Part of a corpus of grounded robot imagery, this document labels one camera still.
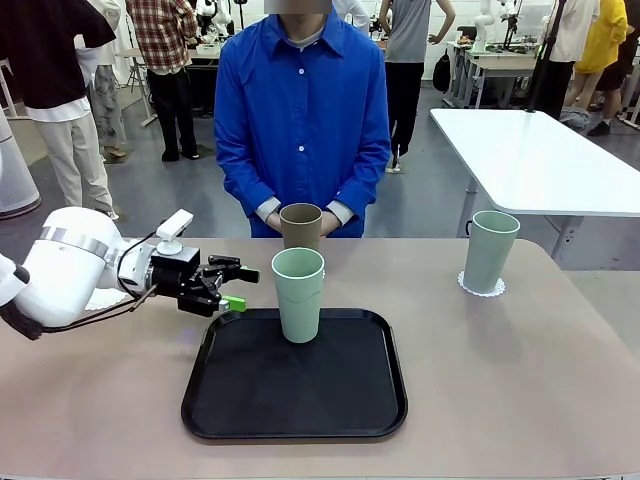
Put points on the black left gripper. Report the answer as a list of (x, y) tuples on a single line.
[(180, 277)]

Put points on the brown tall cup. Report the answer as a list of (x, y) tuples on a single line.
[(300, 232)]

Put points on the pale green tall cup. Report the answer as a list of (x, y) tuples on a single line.
[(297, 305), (490, 255)]

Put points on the slim white robot arm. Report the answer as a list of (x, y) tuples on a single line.
[(482, 30)]

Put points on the white cylindrical robot base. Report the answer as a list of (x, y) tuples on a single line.
[(15, 180)]

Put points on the person's right forearm blue sleeve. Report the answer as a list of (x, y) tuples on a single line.
[(245, 197)]

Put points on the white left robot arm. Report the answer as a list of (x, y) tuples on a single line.
[(65, 270)]

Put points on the person's left forearm blue sleeve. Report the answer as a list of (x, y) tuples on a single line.
[(357, 197)]

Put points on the person's right hand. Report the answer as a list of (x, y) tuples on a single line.
[(274, 222)]

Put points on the person's left hand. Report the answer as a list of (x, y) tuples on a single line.
[(329, 222)]

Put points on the black plastic tray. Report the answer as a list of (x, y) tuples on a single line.
[(300, 390)]

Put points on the white lace paper coaster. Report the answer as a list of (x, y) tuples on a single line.
[(107, 300), (497, 290)]

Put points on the person in blue shirt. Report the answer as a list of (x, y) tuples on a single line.
[(300, 125)]

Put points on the person in patterned grey trousers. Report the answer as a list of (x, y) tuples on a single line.
[(107, 100)]

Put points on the person in plaid shirt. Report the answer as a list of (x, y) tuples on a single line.
[(165, 35)]

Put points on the person in black top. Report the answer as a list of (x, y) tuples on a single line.
[(45, 60)]

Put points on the black backpack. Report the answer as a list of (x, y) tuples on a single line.
[(441, 75)]

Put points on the person in grey t-shirt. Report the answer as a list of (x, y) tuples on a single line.
[(405, 30)]

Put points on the large white table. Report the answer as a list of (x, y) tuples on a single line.
[(525, 160)]

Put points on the grey office desk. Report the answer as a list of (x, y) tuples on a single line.
[(500, 62)]

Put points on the person in white shirt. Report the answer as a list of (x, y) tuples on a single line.
[(575, 30)]

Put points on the person in yellow jacket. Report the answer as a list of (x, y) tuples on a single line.
[(602, 40)]

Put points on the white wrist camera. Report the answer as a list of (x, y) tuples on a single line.
[(172, 227)]

